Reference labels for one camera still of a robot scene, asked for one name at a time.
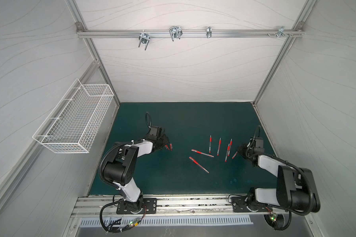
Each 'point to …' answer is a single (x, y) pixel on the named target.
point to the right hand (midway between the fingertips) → (240, 146)
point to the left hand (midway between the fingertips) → (165, 139)
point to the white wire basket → (73, 123)
